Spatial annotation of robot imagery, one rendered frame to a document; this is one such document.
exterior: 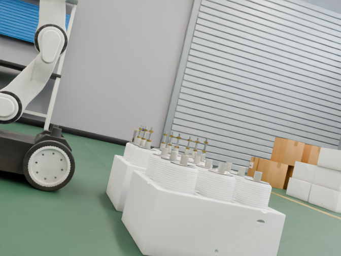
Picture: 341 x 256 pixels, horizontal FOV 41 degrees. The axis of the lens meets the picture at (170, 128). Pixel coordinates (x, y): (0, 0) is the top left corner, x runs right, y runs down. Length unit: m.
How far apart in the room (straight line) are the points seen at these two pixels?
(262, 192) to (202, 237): 0.22
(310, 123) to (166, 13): 3.03
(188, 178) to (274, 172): 4.33
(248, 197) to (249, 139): 6.20
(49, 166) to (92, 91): 5.11
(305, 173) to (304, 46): 3.67
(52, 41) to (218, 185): 1.06
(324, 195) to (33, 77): 3.08
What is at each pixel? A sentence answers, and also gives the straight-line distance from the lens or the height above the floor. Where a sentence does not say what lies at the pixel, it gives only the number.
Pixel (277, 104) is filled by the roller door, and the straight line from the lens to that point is 7.75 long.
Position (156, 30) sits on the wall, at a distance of 7.20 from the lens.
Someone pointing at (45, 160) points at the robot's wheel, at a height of 0.12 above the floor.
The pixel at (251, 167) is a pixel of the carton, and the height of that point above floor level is 0.16.
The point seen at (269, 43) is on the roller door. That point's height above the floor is 2.14.
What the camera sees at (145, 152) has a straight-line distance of 1.79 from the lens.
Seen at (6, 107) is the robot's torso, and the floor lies 0.28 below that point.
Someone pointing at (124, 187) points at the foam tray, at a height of 0.09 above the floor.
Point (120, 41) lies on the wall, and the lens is 7.06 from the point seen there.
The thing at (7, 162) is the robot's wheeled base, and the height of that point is 0.08.
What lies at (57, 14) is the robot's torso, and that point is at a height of 0.72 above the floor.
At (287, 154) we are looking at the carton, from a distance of 5.63.
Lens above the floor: 0.33
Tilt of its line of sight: 1 degrees up
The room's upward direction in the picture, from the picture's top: 13 degrees clockwise
